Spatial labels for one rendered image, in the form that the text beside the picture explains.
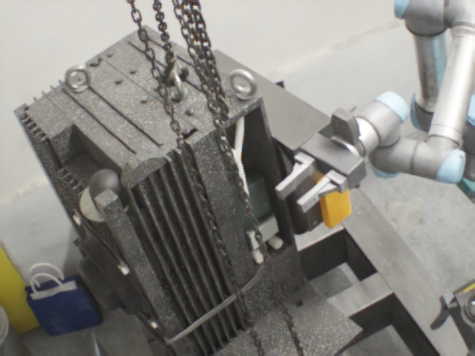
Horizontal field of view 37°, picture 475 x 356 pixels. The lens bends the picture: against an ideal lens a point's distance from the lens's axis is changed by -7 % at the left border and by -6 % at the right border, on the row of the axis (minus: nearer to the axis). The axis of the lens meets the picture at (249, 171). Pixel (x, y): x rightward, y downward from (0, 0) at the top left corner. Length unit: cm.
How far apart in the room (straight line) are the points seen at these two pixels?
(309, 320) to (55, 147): 85
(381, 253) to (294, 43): 107
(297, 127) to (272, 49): 140
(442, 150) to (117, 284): 81
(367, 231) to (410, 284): 28
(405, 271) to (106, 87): 118
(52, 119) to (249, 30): 139
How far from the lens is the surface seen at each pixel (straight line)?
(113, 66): 187
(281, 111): 178
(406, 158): 158
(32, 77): 279
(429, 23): 174
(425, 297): 239
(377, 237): 254
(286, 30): 309
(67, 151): 178
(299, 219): 195
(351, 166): 143
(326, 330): 206
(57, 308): 328
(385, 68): 341
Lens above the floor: 265
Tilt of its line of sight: 45 degrees down
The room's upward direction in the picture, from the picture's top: 15 degrees counter-clockwise
